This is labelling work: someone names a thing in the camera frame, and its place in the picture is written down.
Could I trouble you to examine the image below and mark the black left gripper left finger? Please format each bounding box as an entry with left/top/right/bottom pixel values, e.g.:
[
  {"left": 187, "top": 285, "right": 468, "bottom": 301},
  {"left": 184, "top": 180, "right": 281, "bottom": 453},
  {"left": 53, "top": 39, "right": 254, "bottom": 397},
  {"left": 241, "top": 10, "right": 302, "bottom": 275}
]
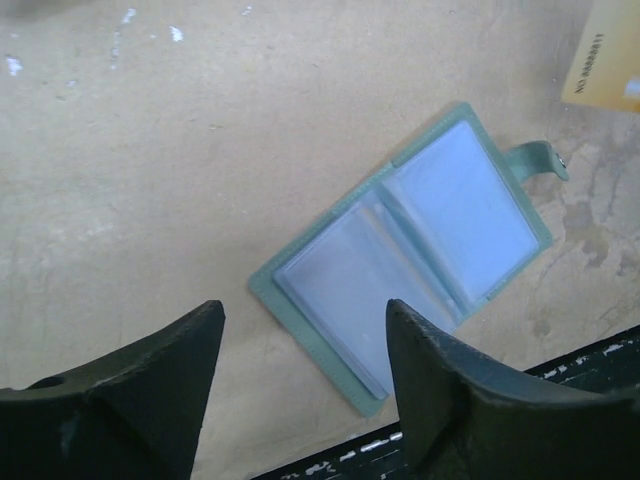
[{"left": 1, "top": 300, "right": 225, "bottom": 479}]

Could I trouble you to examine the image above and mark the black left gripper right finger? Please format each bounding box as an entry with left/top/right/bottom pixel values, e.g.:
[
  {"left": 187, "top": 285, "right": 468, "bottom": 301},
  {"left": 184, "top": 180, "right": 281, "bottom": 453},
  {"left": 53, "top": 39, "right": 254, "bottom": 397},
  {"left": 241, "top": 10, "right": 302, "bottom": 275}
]
[{"left": 386, "top": 299, "right": 639, "bottom": 479}]

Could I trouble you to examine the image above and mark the green leather card holder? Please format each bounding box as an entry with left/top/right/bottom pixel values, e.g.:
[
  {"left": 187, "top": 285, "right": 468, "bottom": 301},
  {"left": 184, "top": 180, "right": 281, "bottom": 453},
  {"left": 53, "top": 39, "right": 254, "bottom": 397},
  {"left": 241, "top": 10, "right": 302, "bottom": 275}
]
[{"left": 248, "top": 102, "right": 568, "bottom": 417}]

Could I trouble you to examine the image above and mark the gold credit card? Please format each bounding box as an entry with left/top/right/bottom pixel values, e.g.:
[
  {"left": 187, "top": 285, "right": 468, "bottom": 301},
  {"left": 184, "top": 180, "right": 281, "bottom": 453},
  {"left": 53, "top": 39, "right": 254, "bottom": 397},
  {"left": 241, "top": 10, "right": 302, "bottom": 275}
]
[{"left": 561, "top": 0, "right": 639, "bottom": 113}]

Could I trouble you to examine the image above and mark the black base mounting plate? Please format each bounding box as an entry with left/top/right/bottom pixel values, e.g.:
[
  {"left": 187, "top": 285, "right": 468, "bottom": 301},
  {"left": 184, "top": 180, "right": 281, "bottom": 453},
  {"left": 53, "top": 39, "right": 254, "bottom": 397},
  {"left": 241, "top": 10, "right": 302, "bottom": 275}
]
[{"left": 258, "top": 326, "right": 639, "bottom": 480}]

